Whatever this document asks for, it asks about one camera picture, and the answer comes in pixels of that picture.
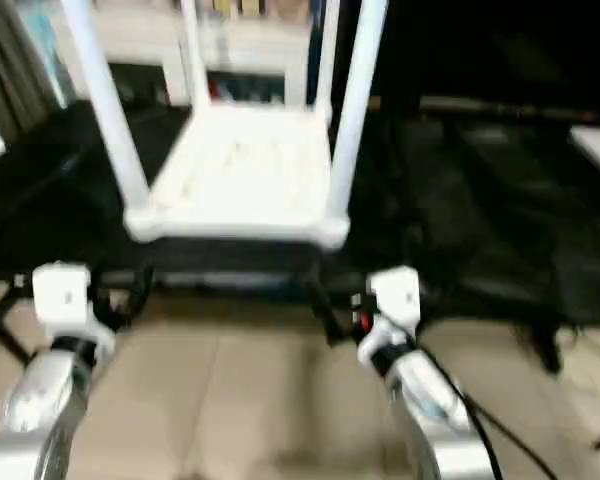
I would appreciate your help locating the white plastic table top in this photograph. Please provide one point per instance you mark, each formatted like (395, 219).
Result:
(240, 190)

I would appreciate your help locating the black metal table leg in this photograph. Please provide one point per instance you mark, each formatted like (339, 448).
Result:
(545, 345)
(2, 330)

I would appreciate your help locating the black glossy mat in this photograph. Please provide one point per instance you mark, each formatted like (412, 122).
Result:
(480, 225)

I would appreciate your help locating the small gold label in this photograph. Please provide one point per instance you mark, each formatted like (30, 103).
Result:
(375, 102)

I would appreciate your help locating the black long pole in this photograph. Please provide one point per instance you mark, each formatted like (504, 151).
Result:
(520, 110)

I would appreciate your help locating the white cabinet with glass doors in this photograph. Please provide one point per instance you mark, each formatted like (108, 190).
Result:
(145, 35)

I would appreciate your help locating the grey brown curtain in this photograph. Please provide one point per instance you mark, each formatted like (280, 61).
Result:
(15, 65)

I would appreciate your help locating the black backdrop cloth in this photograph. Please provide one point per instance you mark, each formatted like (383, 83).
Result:
(480, 45)

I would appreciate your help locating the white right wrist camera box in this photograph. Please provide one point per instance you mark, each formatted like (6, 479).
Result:
(395, 295)

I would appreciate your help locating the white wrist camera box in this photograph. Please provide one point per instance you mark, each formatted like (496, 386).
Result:
(395, 295)
(60, 295)

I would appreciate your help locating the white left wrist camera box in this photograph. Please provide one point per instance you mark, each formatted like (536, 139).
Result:
(60, 295)

